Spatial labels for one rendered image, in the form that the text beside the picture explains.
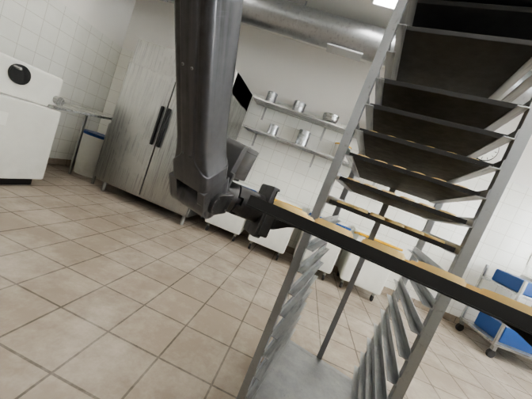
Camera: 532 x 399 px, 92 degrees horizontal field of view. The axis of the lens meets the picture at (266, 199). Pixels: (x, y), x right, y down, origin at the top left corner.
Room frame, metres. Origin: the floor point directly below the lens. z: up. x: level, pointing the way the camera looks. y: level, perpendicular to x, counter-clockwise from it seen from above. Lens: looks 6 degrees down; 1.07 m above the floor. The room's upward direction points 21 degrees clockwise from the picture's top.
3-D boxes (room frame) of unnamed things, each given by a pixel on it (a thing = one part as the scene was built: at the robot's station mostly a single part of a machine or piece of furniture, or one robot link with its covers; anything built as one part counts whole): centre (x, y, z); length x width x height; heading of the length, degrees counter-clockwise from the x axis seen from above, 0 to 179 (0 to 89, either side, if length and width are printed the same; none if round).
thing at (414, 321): (1.06, -0.69, 0.78); 0.64 x 0.03 x 0.03; 159
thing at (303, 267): (1.20, -0.33, 0.78); 0.64 x 0.03 x 0.03; 159
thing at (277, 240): (3.58, -0.24, 0.39); 0.64 x 0.54 x 0.77; 173
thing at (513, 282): (3.04, -3.15, 0.88); 0.40 x 0.30 x 0.16; 176
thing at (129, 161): (3.67, 1.51, 1.03); 1.40 x 0.91 x 2.05; 82
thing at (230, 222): (3.66, 0.40, 0.39); 0.64 x 0.54 x 0.77; 175
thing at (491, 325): (3.06, -3.35, 0.29); 0.56 x 0.38 x 0.20; 91
